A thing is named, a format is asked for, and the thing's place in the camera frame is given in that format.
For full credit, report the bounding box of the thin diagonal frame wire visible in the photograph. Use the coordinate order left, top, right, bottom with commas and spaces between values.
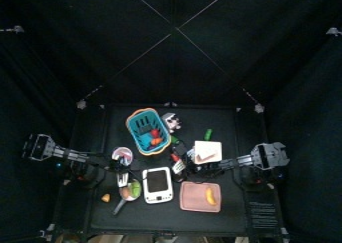
82, 0, 237, 101
124, 0, 259, 105

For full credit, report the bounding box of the pink toy bowl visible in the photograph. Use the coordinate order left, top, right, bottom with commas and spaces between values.
111, 146, 135, 166

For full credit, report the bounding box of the white toy scale black top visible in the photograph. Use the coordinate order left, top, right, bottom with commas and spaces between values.
140, 166, 175, 205

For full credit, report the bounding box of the teal basket with orange rim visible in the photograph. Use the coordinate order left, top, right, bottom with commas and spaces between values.
126, 107, 174, 157

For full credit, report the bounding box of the yellow toy banana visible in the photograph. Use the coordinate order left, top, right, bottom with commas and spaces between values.
204, 187, 219, 207

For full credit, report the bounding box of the light green toy vegetable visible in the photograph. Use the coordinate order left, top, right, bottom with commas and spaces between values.
128, 181, 143, 198

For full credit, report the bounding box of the white toy spatula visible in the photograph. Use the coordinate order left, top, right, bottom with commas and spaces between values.
116, 171, 131, 188

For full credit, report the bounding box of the grey toy frying pan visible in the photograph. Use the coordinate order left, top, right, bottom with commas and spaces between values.
111, 181, 143, 217

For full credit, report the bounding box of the pink cutting board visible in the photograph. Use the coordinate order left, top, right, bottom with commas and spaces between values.
179, 181, 223, 214

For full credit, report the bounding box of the black and white toy cow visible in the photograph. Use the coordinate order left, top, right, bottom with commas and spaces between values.
160, 112, 183, 134

